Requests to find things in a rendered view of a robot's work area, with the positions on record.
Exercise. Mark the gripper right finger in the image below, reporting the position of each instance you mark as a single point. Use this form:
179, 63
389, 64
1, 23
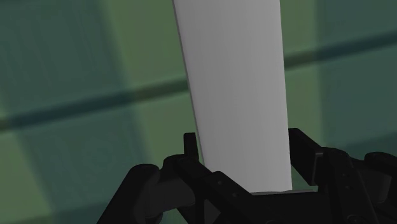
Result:
341, 176

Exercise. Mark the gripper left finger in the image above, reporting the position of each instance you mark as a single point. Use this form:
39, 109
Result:
173, 189

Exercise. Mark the white slab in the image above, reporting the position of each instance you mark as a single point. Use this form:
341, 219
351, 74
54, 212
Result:
235, 93

